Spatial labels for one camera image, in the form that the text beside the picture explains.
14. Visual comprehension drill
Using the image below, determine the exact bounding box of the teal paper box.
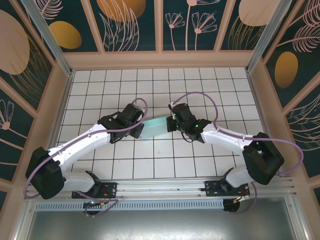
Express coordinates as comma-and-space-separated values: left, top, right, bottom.
140, 116, 170, 140

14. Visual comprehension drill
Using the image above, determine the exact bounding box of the grey metal sheet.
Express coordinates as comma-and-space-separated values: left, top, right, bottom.
14, 196, 310, 240

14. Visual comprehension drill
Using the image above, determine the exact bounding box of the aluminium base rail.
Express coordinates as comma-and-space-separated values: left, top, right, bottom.
24, 176, 299, 201

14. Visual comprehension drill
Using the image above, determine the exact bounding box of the aluminium side rail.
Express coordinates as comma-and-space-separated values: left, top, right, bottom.
37, 69, 75, 181
245, 66, 285, 177

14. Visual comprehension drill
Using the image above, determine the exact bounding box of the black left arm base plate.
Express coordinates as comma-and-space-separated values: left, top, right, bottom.
71, 181, 118, 200

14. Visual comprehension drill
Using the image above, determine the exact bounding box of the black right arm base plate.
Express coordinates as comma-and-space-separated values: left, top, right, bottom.
204, 179, 251, 199

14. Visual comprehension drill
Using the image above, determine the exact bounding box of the slotted grey cable duct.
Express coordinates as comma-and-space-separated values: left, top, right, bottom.
34, 199, 225, 212

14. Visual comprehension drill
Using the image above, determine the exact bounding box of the aluminium corner post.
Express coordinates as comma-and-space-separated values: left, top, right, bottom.
245, 0, 294, 74
20, 0, 75, 77

